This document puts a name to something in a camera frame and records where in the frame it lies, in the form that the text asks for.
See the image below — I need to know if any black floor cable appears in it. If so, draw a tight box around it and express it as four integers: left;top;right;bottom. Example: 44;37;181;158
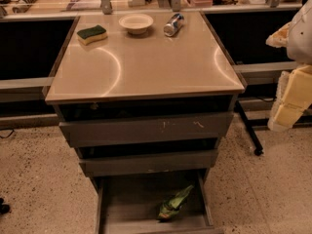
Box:
0;128;16;140

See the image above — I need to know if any green and yellow sponge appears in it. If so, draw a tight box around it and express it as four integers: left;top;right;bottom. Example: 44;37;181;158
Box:
77;25;107;45

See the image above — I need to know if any grey top drawer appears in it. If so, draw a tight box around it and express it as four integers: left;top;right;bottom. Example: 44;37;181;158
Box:
59;112;233;147

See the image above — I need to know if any green rice chip bag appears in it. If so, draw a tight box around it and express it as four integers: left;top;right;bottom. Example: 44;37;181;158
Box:
157;185;194;220

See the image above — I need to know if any black object on floor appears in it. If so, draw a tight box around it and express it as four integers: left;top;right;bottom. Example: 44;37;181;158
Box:
0;198;11;215

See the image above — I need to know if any grey open bottom drawer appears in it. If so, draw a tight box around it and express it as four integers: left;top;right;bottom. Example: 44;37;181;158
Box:
95;171;224;234

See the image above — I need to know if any grey middle drawer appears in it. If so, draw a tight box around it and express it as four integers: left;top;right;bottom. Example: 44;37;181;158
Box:
80;149;217;177

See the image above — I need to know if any left grey workbench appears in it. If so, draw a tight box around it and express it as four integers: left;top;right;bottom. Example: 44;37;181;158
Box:
0;15;78;129

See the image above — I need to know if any silver soda can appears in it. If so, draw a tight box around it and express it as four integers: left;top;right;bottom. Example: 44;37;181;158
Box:
164;13;184;37

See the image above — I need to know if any white paper bowl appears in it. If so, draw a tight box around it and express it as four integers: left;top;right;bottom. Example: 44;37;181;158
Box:
119;14;153;35

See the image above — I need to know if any black table leg frame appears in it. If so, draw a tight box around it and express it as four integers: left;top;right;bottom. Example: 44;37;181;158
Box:
234;100;312;156

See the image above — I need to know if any grey drawer cabinet with counter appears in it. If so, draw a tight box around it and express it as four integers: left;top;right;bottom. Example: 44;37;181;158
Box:
44;11;246;234

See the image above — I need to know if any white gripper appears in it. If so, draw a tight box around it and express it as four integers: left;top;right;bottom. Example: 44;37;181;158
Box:
265;22;312;132

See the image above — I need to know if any grey workbench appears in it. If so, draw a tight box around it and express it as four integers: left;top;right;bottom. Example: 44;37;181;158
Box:
0;15;78;129
205;9;298;102

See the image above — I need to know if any right grey workbench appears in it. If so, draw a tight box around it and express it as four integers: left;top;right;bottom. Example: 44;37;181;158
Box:
205;9;298;102

